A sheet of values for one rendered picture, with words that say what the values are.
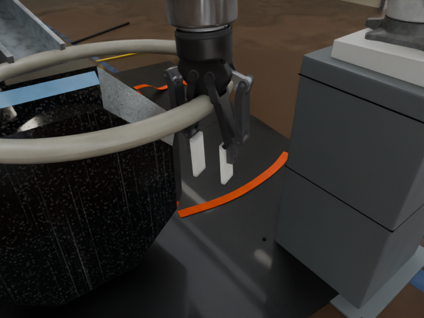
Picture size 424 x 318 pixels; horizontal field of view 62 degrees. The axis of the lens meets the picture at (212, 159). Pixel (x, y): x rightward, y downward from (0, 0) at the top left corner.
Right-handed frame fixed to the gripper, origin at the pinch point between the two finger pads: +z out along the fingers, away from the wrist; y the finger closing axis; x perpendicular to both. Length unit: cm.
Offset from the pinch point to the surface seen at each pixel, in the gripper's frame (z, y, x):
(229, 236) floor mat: 77, 27, -55
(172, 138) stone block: 24, 37, -38
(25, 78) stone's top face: -3, 57, -10
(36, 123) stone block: 5, 50, -4
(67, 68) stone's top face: -3, 53, -20
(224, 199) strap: 75, 39, -75
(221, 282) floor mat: 78, 20, -34
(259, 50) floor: 66, 106, -280
